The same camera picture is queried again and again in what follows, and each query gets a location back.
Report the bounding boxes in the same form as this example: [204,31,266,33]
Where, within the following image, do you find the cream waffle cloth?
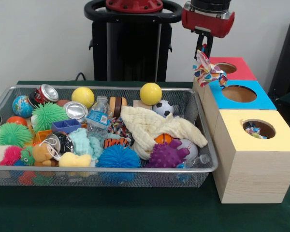
[120,106,208,160]

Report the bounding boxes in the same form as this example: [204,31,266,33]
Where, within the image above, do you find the multicoloured patterned cloth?
[244,121,268,140]
[192,49,229,88]

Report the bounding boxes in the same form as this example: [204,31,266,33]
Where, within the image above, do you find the wooden box with three holes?
[192,57,290,204]

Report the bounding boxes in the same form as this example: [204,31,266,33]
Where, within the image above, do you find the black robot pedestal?
[84,0,184,82]

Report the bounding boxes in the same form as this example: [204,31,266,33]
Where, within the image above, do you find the silver drink can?
[62,101,89,124]

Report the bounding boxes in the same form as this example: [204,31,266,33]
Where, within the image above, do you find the purple spiky toy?
[145,139,190,169]

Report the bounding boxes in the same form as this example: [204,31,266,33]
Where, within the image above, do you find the smooth yellow ball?
[139,82,163,106]

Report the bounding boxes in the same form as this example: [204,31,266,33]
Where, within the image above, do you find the dark green tablecloth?
[0,80,290,232]

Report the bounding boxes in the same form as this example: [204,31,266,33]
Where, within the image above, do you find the green spiky ball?
[0,122,34,148]
[31,101,71,133]

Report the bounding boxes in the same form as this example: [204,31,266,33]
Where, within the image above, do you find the small soccer ball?
[152,100,174,118]

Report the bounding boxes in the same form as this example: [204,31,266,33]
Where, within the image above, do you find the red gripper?
[181,1,235,60]

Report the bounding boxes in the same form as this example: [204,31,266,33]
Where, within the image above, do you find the red drink can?
[28,84,60,108]

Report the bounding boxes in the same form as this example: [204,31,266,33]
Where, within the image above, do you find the yellow tennis-seam ball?
[71,87,95,109]

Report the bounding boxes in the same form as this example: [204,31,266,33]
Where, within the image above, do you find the clear mesh bin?
[0,84,219,189]

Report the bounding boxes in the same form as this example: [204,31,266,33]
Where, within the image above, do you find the blue spiky ball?
[95,144,141,169]

